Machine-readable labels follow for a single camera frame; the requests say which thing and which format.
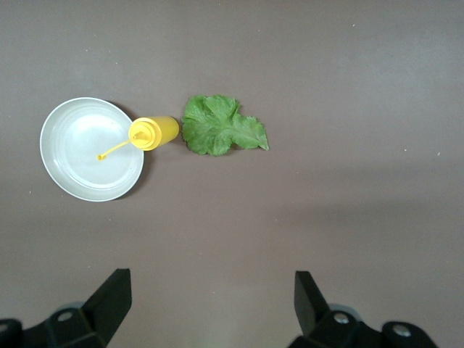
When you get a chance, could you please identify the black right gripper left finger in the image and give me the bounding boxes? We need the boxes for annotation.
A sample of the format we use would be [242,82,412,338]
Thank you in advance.
[0,268,132,348]

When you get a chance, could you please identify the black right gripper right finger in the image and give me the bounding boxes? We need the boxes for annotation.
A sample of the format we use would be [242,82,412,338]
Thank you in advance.
[289,270,439,348]

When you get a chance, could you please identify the green lettuce leaf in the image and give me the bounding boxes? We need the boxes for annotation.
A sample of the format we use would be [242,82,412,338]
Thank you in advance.
[180,94,270,157]

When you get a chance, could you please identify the beige plate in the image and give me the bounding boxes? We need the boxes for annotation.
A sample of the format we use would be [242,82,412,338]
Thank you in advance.
[39,96,145,203]

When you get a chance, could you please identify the yellow mustard squeeze bottle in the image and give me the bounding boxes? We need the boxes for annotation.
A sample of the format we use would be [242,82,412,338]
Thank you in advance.
[96,115,180,161]

